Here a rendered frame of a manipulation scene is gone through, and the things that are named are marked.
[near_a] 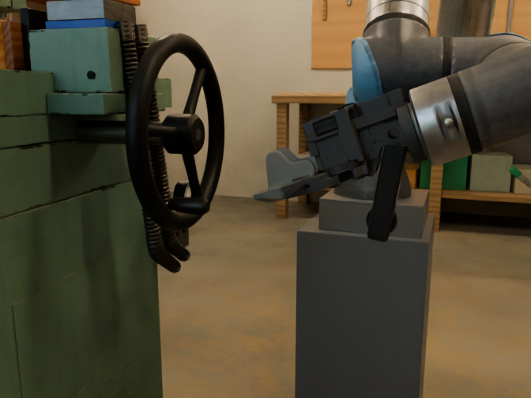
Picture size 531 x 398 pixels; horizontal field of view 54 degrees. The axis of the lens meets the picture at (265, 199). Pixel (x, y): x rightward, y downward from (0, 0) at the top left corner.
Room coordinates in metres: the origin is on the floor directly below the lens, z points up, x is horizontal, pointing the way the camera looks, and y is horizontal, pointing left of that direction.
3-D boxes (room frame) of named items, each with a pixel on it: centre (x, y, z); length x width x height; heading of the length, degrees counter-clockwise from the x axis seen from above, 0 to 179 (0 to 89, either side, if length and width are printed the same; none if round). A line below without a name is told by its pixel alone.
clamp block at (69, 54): (0.83, 0.26, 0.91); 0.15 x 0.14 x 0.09; 163
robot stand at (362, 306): (1.28, -0.27, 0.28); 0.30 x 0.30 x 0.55; 70
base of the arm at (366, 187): (1.28, -0.27, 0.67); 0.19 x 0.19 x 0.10
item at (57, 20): (0.84, 0.26, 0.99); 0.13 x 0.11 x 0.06; 163
